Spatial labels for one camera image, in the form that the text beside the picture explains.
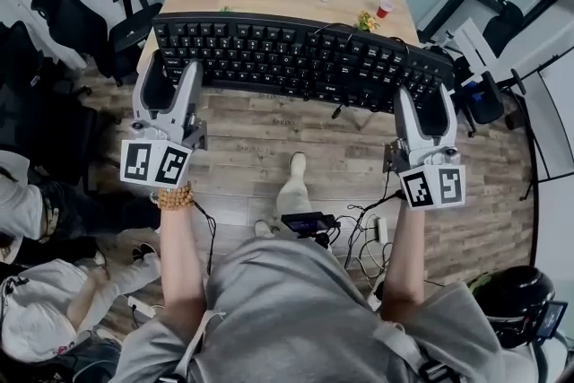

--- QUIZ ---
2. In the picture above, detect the person's right forearm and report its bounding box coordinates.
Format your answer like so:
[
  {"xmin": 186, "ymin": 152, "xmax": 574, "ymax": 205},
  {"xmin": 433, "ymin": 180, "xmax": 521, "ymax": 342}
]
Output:
[{"xmin": 379, "ymin": 202, "xmax": 427, "ymax": 325}]

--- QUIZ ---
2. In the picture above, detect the black keyboard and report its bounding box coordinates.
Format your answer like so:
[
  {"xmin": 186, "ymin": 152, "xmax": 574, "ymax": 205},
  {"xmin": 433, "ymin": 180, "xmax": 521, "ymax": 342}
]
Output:
[{"xmin": 151, "ymin": 12, "xmax": 457, "ymax": 120}]

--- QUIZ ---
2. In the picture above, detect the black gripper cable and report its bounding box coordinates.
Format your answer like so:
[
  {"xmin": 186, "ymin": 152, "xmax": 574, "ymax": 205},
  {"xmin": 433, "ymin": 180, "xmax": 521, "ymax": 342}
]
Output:
[
  {"xmin": 344, "ymin": 189, "xmax": 405, "ymax": 271},
  {"xmin": 192, "ymin": 200, "xmax": 218, "ymax": 275}
]

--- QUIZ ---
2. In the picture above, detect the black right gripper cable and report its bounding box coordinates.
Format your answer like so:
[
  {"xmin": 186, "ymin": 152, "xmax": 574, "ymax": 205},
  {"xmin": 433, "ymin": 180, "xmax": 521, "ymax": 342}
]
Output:
[{"xmin": 344, "ymin": 189, "xmax": 405, "ymax": 271}]

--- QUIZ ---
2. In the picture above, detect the black chest-mounted device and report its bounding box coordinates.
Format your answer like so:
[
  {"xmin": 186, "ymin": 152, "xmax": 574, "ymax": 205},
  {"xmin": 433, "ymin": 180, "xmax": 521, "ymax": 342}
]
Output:
[{"xmin": 281, "ymin": 212, "xmax": 342, "ymax": 248}]

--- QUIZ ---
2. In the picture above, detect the person's grey shirt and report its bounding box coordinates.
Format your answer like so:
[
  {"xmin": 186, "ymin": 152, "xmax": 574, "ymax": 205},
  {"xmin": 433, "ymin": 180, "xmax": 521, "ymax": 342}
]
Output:
[{"xmin": 111, "ymin": 235, "xmax": 539, "ymax": 383}]

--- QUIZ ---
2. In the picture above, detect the person's left forearm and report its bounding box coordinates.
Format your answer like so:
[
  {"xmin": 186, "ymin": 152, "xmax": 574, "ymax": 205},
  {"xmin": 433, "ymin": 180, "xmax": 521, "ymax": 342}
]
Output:
[{"xmin": 159, "ymin": 187, "xmax": 208, "ymax": 322}]

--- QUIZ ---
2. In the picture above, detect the wooden bead bracelet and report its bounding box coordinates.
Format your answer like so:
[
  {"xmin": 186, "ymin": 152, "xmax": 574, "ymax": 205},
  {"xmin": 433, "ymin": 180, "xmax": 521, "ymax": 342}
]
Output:
[{"xmin": 150, "ymin": 182, "xmax": 196, "ymax": 212}]

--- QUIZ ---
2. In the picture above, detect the white stand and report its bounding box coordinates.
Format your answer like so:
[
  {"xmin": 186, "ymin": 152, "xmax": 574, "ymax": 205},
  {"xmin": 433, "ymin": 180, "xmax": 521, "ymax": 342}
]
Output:
[{"xmin": 443, "ymin": 16, "xmax": 502, "ymax": 81}]

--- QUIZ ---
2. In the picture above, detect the person's leg with white shoe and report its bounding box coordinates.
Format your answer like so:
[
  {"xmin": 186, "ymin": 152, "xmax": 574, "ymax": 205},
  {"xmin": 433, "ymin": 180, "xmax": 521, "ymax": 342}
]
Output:
[{"xmin": 275, "ymin": 151, "xmax": 314, "ymax": 216}]

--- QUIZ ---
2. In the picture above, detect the small yellow flower plant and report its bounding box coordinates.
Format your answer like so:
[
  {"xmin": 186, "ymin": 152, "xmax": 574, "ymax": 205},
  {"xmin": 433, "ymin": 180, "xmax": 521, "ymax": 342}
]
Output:
[{"xmin": 353, "ymin": 11, "xmax": 381, "ymax": 32}]

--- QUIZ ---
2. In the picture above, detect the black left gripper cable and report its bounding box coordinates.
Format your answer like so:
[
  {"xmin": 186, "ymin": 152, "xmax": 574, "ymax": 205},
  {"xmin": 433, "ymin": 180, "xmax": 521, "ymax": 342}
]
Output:
[{"xmin": 192, "ymin": 200, "xmax": 218, "ymax": 275}]

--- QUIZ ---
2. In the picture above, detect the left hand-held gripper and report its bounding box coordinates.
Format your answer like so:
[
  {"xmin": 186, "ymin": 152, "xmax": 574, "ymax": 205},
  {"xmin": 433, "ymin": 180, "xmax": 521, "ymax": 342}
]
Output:
[{"xmin": 119, "ymin": 49, "xmax": 208, "ymax": 188}]

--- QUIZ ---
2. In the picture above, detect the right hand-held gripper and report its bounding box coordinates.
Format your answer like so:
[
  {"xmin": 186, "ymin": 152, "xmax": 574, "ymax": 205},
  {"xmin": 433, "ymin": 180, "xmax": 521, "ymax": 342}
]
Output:
[{"xmin": 383, "ymin": 83, "xmax": 466, "ymax": 210}]

